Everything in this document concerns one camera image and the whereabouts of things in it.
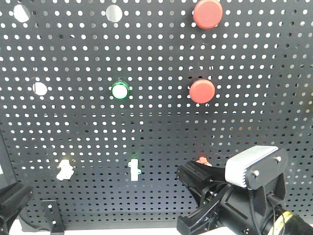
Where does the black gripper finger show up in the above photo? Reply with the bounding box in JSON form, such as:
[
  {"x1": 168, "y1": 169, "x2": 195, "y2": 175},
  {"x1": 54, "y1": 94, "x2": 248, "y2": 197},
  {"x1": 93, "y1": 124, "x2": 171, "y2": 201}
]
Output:
[
  {"x1": 0, "y1": 183, "x2": 33, "y2": 235},
  {"x1": 177, "y1": 161, "x2": 226, "y2": 193},
  {"x1": 176, "y1": 204, "x2": 219, "y2": 235}
]

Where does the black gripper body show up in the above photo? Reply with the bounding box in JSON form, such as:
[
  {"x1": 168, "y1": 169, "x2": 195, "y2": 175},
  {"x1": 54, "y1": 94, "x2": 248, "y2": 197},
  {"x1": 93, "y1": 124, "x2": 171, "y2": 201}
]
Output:
[{"x1": 193, "y1": 183, "x2": 267, "y2": 235}]

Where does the red toggle switch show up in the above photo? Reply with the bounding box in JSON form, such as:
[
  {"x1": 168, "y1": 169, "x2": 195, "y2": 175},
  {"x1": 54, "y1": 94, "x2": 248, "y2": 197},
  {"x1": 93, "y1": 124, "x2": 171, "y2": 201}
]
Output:
[{"x1": 196, "y1": 157, "x2": 212, "y2": 166}]

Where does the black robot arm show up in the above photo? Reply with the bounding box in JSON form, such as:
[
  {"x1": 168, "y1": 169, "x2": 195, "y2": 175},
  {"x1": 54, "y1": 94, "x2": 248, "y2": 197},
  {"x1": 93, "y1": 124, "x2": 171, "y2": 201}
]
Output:
[{"x1": 177, "y1": 183, "x2": 313, "y2": 235}]

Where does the left black pegboard clamp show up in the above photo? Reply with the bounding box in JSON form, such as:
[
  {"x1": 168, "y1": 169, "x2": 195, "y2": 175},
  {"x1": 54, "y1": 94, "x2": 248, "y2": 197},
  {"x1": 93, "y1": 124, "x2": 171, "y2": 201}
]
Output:
[{"x1": 42, "y1": 200, "x2": 65, "y2": 235}]

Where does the lower red push button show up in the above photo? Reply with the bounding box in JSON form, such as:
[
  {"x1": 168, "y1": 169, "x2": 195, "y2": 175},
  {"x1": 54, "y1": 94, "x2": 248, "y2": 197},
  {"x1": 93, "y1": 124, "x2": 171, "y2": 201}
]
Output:
[{"x1": 189, "y1": 79, "x2": 215, "y2": 104}]

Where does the red push button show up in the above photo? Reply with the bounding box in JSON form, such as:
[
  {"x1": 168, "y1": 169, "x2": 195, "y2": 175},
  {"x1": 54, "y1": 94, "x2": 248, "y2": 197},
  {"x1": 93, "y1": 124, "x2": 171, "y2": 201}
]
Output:
[
  {"x1": 193, "y1": 0, "x2": 223, "y2": 29},
  {"x1": 189, "y1": 79, "x2": 215, "y2": 104}
]

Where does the green ringed indicator light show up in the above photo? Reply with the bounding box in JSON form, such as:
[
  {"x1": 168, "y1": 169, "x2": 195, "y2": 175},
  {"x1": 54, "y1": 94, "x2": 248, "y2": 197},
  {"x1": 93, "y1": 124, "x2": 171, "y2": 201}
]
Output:
[{"x1": 112, "y1": 81, "x2": 130, "y2": 100}]

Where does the black perforated pegboard panel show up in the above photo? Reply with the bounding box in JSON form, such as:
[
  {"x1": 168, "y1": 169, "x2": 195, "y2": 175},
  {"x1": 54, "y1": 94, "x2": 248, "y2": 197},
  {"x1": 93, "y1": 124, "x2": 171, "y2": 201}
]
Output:
[{"x1": 0, "y1": 0, "x2": 313, "y2": 232}]

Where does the upper red push button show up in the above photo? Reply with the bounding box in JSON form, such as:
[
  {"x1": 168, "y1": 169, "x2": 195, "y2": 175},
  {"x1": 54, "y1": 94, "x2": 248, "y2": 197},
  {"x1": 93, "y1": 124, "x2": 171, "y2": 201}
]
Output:
[{"x1": 193, "y1": 0, "x2": 223, "y2": 29}]

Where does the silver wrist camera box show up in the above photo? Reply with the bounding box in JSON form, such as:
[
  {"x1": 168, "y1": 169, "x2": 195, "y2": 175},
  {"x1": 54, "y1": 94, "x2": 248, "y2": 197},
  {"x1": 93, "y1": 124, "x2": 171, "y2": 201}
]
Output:
[{"x1": 225, "y1": 145, "x2": 288, "y2": 190}]

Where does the middle white toggle switch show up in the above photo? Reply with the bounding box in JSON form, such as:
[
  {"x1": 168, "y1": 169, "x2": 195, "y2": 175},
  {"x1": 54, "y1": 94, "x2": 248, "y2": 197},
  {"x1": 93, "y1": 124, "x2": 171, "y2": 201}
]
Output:
[{"x1": 128, "y1": 159, "x2": 141, "y2": 182}]

